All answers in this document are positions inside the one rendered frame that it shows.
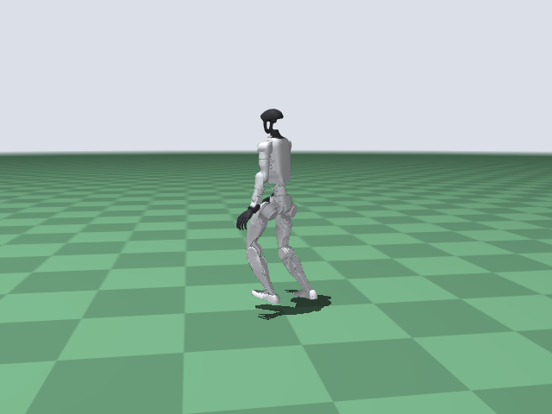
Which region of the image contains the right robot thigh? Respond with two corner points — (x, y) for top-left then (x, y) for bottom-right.
(276, 203), (298, 260)

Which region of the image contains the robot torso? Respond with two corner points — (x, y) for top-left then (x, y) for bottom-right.
(263, 135), (292, 215)

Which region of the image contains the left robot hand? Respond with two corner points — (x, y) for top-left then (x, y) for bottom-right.
(236, 204), (260, 230)

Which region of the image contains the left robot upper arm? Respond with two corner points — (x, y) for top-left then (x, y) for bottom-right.
(256, 141), (273, 184)

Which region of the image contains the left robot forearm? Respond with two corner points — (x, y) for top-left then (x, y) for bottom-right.
(250, 172), (266, 211)

